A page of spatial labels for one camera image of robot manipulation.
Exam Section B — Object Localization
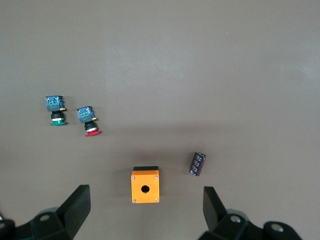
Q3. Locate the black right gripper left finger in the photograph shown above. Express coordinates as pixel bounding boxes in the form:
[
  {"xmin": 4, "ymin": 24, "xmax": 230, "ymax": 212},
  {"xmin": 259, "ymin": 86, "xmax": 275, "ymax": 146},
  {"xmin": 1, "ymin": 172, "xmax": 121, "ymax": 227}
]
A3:
[{"xmin": 0, "ymin": 184, "xmax": 91, "ymax": 240}]

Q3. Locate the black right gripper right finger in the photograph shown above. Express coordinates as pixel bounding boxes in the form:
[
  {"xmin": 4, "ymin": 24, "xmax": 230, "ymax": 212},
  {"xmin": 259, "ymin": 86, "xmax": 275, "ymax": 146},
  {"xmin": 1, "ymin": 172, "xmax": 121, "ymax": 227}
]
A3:
[{"xmin": 198, "ymin": 186, "xmax": 303, "ymax": 240}]

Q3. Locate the red mushroom push button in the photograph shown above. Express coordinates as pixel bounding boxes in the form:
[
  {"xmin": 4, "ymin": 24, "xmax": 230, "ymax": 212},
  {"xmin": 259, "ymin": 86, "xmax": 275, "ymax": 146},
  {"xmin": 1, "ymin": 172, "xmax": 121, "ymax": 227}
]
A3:
[{"xmin": 76, "ymin": 106, "xmax": 101, "ymax": 138}]

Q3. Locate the green mushroom push button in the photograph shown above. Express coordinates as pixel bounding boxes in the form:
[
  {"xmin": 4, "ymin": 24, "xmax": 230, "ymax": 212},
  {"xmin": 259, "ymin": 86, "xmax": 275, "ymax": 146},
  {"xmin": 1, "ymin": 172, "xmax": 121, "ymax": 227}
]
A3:
[{"xmin": 44, "ymin": 95, "xmax": 68, "ymax": 127}]

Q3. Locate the small black contact block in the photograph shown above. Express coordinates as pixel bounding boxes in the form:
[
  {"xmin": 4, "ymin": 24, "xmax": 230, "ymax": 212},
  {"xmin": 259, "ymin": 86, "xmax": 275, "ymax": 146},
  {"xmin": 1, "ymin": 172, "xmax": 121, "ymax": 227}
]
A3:
[{"xmin": 188, "ymin": 151, "xmax": 207, "ymax": 177}]

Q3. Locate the orange button enclosure box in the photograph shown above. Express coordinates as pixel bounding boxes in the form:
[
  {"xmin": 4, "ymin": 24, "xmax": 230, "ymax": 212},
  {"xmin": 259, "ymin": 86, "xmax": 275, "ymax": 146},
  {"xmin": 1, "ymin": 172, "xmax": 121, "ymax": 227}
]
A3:
[{"xmin": 130, "ymin": 165, "xmax": 160, "ymax": 204}]

